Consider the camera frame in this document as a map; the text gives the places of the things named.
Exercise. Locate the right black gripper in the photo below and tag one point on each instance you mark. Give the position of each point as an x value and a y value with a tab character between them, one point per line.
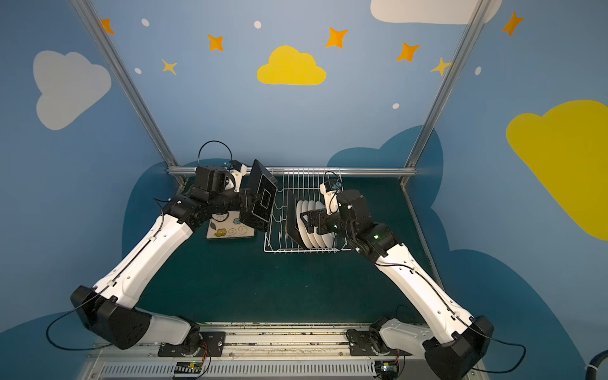
313	223

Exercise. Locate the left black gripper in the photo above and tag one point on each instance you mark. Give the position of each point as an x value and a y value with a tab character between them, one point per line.
249	200

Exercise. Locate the black square floral plate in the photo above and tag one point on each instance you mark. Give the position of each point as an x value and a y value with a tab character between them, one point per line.
258	198
228	226

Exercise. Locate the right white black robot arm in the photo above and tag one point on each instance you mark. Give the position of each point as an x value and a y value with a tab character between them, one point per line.
453	341

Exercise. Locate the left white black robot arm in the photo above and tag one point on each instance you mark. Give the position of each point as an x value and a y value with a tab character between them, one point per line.
109	310

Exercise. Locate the white round plate rightmost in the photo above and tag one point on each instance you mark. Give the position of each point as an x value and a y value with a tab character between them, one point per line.
328	239

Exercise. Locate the right small circuit board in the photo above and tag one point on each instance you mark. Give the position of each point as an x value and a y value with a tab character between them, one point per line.
386	370

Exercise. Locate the small circuit board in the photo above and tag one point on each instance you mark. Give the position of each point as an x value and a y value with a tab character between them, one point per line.
386	370
187	369

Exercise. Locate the left small circuit board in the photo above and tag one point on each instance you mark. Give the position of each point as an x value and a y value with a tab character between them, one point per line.
187	369

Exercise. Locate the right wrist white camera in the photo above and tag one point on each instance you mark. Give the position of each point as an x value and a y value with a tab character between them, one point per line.
330	189

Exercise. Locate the white wire dish rack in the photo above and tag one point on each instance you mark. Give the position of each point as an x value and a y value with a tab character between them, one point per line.
304	187

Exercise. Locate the aluminium frame back bar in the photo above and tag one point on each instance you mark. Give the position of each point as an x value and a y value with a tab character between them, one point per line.
344	172

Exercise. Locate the aluminium mounting rail base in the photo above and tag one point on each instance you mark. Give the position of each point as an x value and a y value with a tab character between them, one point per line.
258	351

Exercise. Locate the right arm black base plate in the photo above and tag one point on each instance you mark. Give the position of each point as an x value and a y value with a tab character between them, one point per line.
367	343

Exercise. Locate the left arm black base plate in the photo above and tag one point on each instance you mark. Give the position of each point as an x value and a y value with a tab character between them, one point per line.
196	345

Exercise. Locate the aluminium frame left post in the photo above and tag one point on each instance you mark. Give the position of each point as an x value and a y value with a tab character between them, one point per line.
92	22

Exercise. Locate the aluminium frame post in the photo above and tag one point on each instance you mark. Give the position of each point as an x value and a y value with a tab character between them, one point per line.
92	22
461	55

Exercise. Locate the aluminium frame right post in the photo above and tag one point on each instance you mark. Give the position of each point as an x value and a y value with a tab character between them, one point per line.
461	55

